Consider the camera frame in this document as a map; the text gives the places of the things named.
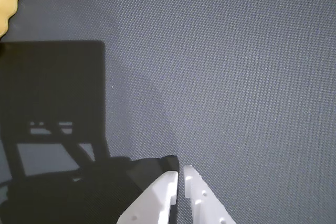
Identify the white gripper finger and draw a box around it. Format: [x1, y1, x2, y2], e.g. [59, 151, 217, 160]
[183, 165, 236, 224]
[117, 170, 180, 224]

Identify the dark grey mat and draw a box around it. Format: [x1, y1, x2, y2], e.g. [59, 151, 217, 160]
[0, 0, 336, 224]

